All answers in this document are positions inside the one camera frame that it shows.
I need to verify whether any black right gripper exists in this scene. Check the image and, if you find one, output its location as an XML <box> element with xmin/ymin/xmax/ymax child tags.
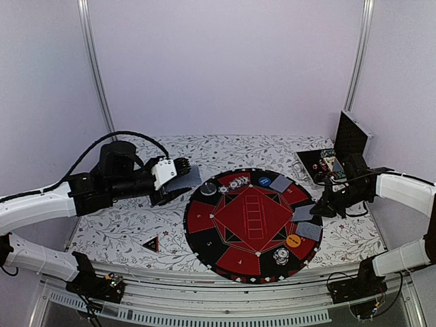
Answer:
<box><xmin>311</xmin><ymin>183</ymin><xmax>372</xmax><ymax>219</ymax></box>

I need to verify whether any blue card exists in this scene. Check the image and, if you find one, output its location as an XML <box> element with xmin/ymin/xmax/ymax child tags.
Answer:
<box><xmin>291</xmin><ymin>204</ymin><xmax>314</xmax><ymax>222</ymax></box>
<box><xmin>296</xmin><ymin>221</ymin><xmax>323</xmax><ymax>241</ymax></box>
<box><xmin>269</xmin><ymin>174</ymin><xmax>293</xmax><ymax>193</ymax></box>

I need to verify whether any orange big blind button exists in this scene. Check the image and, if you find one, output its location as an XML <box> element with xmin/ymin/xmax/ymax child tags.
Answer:
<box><xmin>286</xmin><ymin>234</ymin><xmax>302</xmax><ymax>248</ymax></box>

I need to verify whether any white blue chip stack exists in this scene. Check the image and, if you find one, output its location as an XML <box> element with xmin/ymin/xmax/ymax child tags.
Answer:
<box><xmin>272</xmin><ymin>247</ymin><xmax>290</xmax><ymax>266</ymax></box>

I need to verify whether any blue small blind button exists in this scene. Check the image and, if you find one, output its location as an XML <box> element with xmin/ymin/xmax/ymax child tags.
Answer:
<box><xmin>258</xmin><ymin>176</ymin><xmax>272</xmax><ymax>187</ymax></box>

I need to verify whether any blue playing card deck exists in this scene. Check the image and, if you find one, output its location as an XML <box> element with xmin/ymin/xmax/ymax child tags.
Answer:
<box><xmin>163</xmin><ymin>165</ymin><xmax>202</xmax><ymax>193</ymax></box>

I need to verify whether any black dealer button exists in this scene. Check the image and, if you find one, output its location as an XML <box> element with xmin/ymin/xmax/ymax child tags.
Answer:
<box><xmin>200</xmin><ymin>182</ymin><xmax>217</xmax><ymax>196</ymax></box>

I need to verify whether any white blue chip row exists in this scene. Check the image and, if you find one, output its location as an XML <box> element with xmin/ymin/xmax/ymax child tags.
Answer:
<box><xmin>218</xmin><ymin>176</ymin><xmax>250</xmax><ymax>193</ymax></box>

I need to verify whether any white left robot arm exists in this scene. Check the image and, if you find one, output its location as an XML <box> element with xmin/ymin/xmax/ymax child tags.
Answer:
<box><xmin>1</xmin><ymin>141</ymin><xmax>191</xmax><ymax>296</ymax></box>

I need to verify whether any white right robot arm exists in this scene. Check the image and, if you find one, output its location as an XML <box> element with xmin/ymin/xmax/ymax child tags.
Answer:
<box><xmin>311</xmin><ymin>154</ymin><xmax>435</xmax><ymax>297</ymax></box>

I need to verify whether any floral patterned tablecloth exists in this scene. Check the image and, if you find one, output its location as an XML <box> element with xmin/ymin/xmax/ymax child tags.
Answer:
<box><xmin>69</xmin><ymin>135</ymin><xmax>385</xmax><ymax>273</ymax></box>

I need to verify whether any aluminium poker chip case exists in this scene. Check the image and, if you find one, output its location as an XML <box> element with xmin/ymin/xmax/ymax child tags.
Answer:
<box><xmin>296</xmin><ymin>111</ymin><xmax>374</xmax><ymax>183</ymax></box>

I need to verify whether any triangular red black token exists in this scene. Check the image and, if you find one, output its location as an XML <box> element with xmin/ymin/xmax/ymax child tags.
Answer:
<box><xmin>142</xmin><ymin>236</ymin><xmax>159</xmax><ymax>253</ymax></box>

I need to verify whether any round red black poker mat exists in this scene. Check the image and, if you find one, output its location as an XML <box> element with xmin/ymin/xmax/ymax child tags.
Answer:
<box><xmin>183</xmin><ymin>168</ymin><xmax>323</xmax><ymax>284</ymax></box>

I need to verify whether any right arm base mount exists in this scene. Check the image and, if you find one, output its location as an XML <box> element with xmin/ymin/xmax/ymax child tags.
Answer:
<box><xmin>326</xmin><ymin>278</ymin><xmax>388</xmax><ymax>320</ymax></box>

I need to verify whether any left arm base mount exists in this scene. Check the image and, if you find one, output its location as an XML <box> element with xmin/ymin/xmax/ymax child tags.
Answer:
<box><xmin>65</xmin><ymin>272</ymin><xmax>125</xmax><ymax>304</ymax></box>

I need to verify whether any aluminium front rail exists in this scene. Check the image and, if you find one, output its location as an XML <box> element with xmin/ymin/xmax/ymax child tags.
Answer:
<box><xmin>30</xmin><ymin>264</ymin><xmax>429</xmax><ymax>326</ymax></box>

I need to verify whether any left aluminium frame post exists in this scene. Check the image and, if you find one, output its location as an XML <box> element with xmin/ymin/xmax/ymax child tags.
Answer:
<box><xmin>77</xmin><ymin>0</ymin><xmax>116</xmax><ymax>133</ymax></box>

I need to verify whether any aluminium frame post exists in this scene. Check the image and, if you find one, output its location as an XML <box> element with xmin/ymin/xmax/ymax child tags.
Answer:
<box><xmin>77</xmin><ymin>0</ymin><xmax>116</xmax><ymax>133</ymax></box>
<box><xmin>343</xmin><ymin>0</ymin><xmax>375</xmax><ymax>112</ymax></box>

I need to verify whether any right aluminium frame post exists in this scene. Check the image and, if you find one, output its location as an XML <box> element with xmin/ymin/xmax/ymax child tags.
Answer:
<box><xmin>343</xmin><ymin>0</ymin><xmax>375</xmax><ymax>112</ymax></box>

